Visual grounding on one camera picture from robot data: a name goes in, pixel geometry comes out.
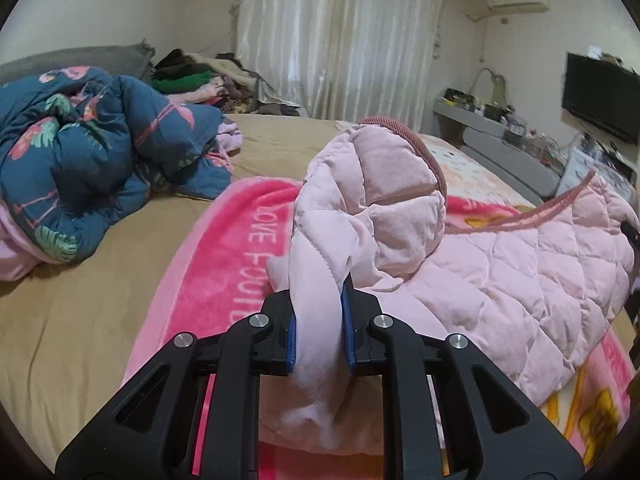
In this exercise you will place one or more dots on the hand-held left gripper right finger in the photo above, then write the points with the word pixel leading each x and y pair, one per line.
pixel 348 335

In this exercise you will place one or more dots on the pile of clothes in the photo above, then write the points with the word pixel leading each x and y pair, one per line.
pixel 210 77

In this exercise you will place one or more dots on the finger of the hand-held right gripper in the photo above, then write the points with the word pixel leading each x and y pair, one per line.
pixel 631 237

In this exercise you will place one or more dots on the white curtain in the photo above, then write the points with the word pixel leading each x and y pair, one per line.
pixel 340 40

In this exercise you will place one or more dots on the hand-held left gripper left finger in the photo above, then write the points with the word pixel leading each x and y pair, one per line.
pixel 291 340

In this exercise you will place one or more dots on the grey headboard cushion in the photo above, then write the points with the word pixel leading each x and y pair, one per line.
pixel 75 60

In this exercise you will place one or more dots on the white plastic bag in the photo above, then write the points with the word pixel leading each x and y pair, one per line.
pixel 582 160

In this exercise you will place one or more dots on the blue floral duvet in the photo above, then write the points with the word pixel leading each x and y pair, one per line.
pixel 85 160

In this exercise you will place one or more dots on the black television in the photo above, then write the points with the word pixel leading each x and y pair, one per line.
pixel 600 95

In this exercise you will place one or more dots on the pink quilted jacket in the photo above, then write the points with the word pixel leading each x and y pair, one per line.
pixel 500 260

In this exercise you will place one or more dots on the pink printed blanket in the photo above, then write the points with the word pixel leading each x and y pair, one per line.
pixel 215 255

